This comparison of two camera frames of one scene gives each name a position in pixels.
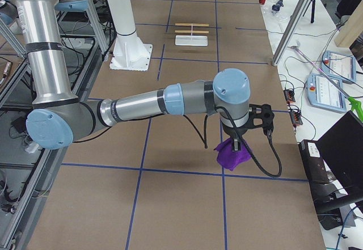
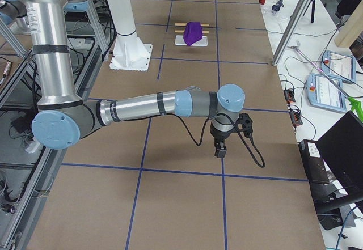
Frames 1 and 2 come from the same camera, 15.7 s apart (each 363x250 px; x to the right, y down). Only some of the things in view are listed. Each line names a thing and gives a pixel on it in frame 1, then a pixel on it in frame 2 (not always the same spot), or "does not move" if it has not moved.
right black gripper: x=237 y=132 -> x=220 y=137
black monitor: x=341 y=149 does not move
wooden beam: x=351 y=28 does not move
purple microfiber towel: x=228 y=159 -> x=193 y=32
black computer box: x=314 y=162 does not move
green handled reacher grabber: x=355 y=104 does not move
